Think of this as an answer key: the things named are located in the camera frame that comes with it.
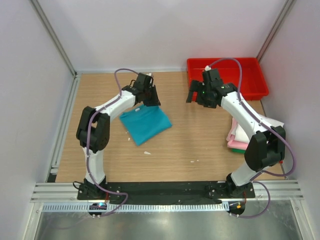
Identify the green folded t shirt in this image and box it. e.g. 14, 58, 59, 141
231, 148, 245, 154

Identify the teal t shirt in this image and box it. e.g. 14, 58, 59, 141
119, 105, 172, 146

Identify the aluminium frame rail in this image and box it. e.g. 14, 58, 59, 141
30, 180, 304, 203

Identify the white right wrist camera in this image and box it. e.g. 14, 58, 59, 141
204, 65, 212, 71

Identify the red plastic bin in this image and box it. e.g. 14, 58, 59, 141
186, 57, 270, 102

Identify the white folded t shirt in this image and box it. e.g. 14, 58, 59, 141
232, 114, 284, 144

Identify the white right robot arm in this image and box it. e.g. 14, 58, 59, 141
186, 67, 286, 198

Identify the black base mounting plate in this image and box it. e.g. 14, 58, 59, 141
72, 181, 256, 205

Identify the white slotted cable duct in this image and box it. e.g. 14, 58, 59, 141
42, 202, 229, 213

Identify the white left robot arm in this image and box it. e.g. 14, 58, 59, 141
76, 72, 161, 200

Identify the pink folded t shirt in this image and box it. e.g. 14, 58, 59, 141
226, 118, 249, 150

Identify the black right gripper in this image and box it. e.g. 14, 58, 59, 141
186, 80, 217, 110

